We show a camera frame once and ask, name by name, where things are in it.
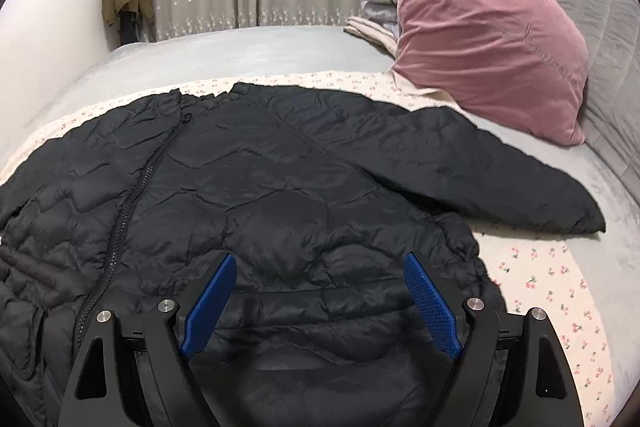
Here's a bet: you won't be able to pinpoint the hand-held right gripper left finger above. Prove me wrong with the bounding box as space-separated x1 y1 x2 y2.
58 253 238 427

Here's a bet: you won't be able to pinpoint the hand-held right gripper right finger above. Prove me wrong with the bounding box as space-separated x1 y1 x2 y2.
403 252 584 427

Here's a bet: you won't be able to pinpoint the black quilted puffer jacket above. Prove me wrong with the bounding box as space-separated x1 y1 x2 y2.
0 82 607 427

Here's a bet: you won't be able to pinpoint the dark clothes stand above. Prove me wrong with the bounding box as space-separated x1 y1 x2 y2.
118 11 143 46

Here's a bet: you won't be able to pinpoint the cherry print bed sheet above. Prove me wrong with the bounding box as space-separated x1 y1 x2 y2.
0 70 617 427

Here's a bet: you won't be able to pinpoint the pink velvet pillow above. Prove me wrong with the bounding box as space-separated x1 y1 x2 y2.
389 0 589 146

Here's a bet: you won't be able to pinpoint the folded beige and grey blankets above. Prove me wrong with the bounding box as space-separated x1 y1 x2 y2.
343 0 405 58

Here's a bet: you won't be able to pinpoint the grey upholstered headboard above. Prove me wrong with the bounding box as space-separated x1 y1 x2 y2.
490 0 640 188

